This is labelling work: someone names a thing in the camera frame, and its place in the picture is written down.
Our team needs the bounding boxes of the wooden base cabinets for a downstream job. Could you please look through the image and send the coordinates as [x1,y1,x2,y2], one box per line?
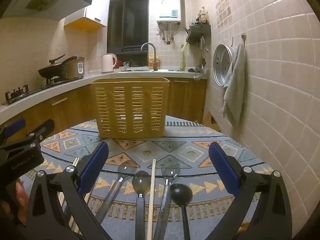
[0,79,208,150]

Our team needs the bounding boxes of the pale green bottle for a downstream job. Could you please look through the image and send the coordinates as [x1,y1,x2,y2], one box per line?
[180,44,188,71]

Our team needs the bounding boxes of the decorative bottle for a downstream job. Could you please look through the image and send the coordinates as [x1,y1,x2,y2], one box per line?
[197,6,208,27]

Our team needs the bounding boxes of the steel range hood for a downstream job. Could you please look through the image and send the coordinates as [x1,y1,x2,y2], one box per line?
[0,0,93,22]

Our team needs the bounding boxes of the yellow slotted utensil basket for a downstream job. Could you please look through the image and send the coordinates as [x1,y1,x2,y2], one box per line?
[90,77,170,139]

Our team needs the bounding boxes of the hanging metal ladle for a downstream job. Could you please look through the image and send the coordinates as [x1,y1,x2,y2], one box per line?
[199,37,209,73]

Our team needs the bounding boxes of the clear plastic spoon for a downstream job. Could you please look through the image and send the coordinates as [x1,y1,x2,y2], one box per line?
[94,160,137,224]
[152,164,180,240]

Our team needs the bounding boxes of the person's left hand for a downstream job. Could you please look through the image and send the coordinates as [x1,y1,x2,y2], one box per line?
[14,179,29,227]

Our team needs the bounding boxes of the white wall cabinet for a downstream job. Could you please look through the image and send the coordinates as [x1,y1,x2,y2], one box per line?
[64,0,112,32]

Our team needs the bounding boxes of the white electric kettle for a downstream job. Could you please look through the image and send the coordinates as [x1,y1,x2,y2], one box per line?
[101,53,118,74]

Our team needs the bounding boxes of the dark kitchen window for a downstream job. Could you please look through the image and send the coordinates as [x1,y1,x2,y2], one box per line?
[107,0,150,53]

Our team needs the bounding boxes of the white kitchen countertop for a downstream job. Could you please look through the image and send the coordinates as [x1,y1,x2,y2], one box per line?
[0,69,209,125]

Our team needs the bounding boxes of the blue patterned tablecloth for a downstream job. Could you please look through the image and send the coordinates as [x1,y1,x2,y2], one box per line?
[19,115,274,240]

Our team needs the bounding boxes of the white water heater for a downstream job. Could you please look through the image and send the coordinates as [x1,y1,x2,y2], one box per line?
[155,0,182,23]

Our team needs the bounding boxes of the black round spoon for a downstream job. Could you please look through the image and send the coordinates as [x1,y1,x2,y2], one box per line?
[170,183,193,240]

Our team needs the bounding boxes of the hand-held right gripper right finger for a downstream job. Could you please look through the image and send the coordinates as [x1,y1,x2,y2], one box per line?
[209,142,293,240]

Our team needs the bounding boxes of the steel kitchen faucet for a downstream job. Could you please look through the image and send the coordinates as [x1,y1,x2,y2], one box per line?
[140,42,158,71]

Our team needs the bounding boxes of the brown rice cooker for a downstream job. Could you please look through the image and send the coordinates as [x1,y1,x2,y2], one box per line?
[61,56,85,79]

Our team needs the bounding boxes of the round metal steamer tray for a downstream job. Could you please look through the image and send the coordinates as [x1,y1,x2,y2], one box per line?
[212,44,237,87]

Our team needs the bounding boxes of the grey hanging towel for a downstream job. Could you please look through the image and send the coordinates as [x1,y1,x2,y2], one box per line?
[222,44,247,127]

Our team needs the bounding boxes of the dark wall shelf rack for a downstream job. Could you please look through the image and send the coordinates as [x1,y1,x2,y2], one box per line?
[185,25,212,45]

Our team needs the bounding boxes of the dark translucent spoon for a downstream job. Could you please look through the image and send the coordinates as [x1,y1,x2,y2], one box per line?
[132,170,152,240]

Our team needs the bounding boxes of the yellow bottle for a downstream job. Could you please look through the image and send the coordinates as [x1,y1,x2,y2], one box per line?
[148,53,160,67]

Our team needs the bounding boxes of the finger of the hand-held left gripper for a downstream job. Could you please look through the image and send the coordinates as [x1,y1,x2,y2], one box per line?
[4,119,55,153]
[0,118,27,144]

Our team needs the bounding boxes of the black wok with lid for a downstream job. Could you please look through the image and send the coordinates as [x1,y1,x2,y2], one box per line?
[38,54,69,81]

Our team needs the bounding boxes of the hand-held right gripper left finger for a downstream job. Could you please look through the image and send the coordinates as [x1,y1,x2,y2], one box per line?
[25,142,113,240]

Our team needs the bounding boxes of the black gas stove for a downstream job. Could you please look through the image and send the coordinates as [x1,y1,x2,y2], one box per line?
[2,76,84,105]

